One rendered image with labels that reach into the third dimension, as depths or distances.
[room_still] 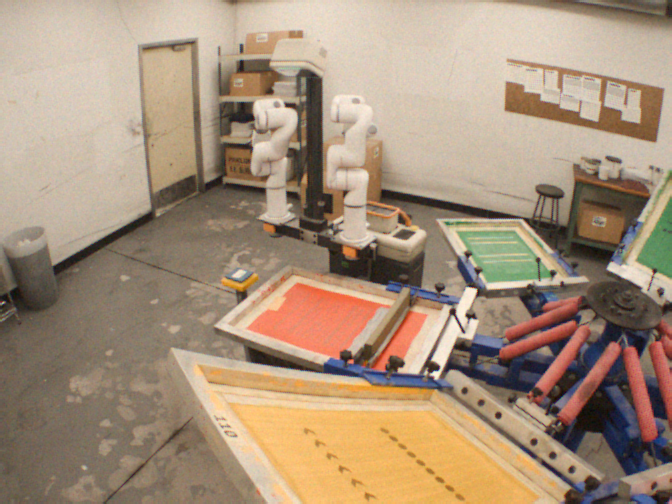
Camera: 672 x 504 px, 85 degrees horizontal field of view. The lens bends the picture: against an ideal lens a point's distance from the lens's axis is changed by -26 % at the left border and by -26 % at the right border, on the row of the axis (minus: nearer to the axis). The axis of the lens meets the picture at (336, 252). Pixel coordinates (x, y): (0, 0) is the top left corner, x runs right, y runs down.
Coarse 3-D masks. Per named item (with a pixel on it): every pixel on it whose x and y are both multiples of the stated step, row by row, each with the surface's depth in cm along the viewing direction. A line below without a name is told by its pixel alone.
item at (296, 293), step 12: (300, 288) 210; (312, 288) 210; (288, 300) 201; (300, 300) 201; (348, 300) 202; (360, 300) 202; (372, 312) 193; (408, 312) 193; (408, 324) 185; (420, 324) 185; (396, 336) 178; (408, 336) 178
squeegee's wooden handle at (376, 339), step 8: (408, 288) 189; (400, 296) 184; (408, 296) 187; (400, 304) 180; (408, 304) 190; (392, 312) 174; (400, 312) 181; (384, 320) 170; (392, 320) 173; (376, 328) 166; (384, 328) 166; (392, 328) 176; (376, 336) 161; (384, 336) 168; (368, 344) 158; (376, 344) 161; (368, 352) 159; (368, 360) 161
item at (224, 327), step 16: (288, 272) 217; (304, 272) 217; (320, 272) 216; (272, 288) 206; (352, 288) 209; (368, 288) 205; (384, 288) 203; (240, 304) 191; (256, 304) 197; (416, 304) 198; (432, 304) 194; (224, 320) 181; (448, 320) 187; (224, 336) 177; (240, 336) 172; (256, 336) 172; (432, 336) 172; (272, 352) 167; (288, 352) 164; (304, 352) 164; (320, 368) 160; (416, 368) 156
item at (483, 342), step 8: (480, 336) 162; (488, 336) 162; (456, 344) 163; (472, 344) 160; (480, 344) 158; (488, 344) 158; (496, 344) 157; (480, 352) 159; (488, 352) 158; (496, 352) 156
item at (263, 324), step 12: (264, 312) 193; (276, 312) 193; (252, 324) 185; (264, 324) 185; (276, 336) 178; (288, 336) 179; (312, 348) 172; (324, 348) 172; (384, 348) 172; (396, 348) 172; (408, 348) 171; (384, 360) 166
